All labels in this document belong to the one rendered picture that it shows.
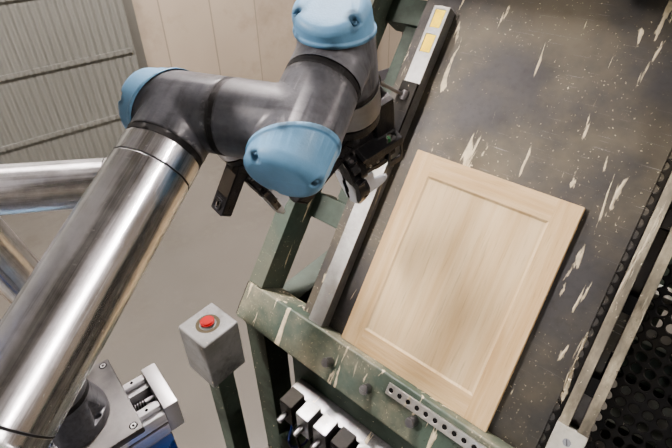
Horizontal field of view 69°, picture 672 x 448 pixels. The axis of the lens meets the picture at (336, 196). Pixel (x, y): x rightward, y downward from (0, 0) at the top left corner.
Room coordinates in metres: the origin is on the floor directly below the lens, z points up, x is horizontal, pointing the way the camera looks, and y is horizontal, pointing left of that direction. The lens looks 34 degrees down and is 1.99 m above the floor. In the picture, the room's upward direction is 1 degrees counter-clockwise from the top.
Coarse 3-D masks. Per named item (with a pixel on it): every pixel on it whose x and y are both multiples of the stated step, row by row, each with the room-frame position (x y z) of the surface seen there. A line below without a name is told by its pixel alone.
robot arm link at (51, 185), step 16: (64, 160) 0.64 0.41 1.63; (80, 160) 0.64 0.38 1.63; (96, 160) 0.64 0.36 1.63; (0, 176) 0.59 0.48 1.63; (16, 176) 0.60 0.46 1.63; (32, 176) 0.60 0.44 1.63; (48, 176) 0.60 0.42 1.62; (64, 176) 0.61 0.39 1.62; (80, 176) 0.61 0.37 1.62; (0, 192) 0.58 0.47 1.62; (16, 192) 0.58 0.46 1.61; (32, 192) 0.59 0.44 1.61; (48, 192) 0.59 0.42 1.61; (64, 192) 0.60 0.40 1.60; (80, 192) 0.60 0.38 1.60; (0, 208) 0.57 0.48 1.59; (16, 208) 0.58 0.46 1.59; (32, 208) 0.59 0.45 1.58; (48, 208) 0.59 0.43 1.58; (64, 208) 0.60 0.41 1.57
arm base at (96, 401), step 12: (84, 396) 0.58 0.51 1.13; (96, 396) 0.60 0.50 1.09; (72, 408) 0.55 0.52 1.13; (84, 408) 0.57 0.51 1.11; (96, 408) 0.59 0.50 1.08; (108, 408) 0.61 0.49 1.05; (72, 420) 0.54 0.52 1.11; (84, 420) 0.55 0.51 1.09; (96, 420) 0.57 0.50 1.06; (60, 432) 0.53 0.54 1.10; (72, 432) 0.53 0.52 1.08; (84, 432) 0.54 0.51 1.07; (96, 432) 0.55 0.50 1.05; (60, 444) 0.52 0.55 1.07; (72, 444) 0.52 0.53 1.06; (84, 444) 0.53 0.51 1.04
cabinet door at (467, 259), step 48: (432, 192) 1.07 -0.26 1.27; (480, 192) 1.01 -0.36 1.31; (528, 192) 0.95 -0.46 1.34; (384, 240) 1.04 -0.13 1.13; (432, 240) 0.98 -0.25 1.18; (480, 240) 0.93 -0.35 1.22; (528, 240) 0.88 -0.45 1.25; (384, 288) 0.95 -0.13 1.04; (432, 288) 0.90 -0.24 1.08; (480, 288) 0.85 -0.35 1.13; (528, 288) 0.80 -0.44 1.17; (384, 336) 0.86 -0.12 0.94; (432, 336) 0.82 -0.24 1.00; (480, 336) 0.77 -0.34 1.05; (528, 336) 0.74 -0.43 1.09; (432, 384) 0.74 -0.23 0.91; (480, 384) 0.70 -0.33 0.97
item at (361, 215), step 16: (432, 16) 1.37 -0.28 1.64; (448, 16) 1.36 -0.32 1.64; (432, 32) 1.34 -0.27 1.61; (432, 48) 1.31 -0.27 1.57; (416, 64) 1.31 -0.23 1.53; (432, 64) 1.31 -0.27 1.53; (416, 80) 1.28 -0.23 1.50; (416, 96) 1.25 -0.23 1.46; (368, 208) 1.10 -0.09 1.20; (352, 224) 1.09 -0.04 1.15; (368, 224) 1.10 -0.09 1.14; (352, 240) 1.06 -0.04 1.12; (336, 256) 1.05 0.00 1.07; (352, 256) 1.04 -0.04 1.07; (336, 272) 1.02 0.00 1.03; (336, 288) 0.99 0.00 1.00; (320, 304) 0.98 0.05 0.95; (336, 304) 0.99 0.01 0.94; (320, 320) 0.95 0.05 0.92
